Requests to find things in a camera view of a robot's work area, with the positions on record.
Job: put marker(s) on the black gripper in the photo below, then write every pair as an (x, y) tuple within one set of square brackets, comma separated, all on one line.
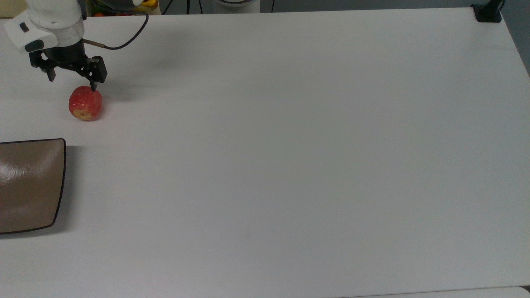
[(66, 56)]

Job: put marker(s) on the red apple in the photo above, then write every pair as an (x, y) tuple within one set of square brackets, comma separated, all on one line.
[(85, 105)]

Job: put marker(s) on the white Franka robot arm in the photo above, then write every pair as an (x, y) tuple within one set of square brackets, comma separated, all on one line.
[(54, 16)]

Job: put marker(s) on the square brown ceramic plate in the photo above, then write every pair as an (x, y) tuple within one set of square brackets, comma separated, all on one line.
[(29, 186)]

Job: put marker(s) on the colourful toy fruit pile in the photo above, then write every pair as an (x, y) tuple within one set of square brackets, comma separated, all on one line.
[(149, 6)]

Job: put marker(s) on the black pole with table clamp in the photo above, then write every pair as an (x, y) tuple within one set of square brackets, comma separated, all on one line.
[(488, 14)]

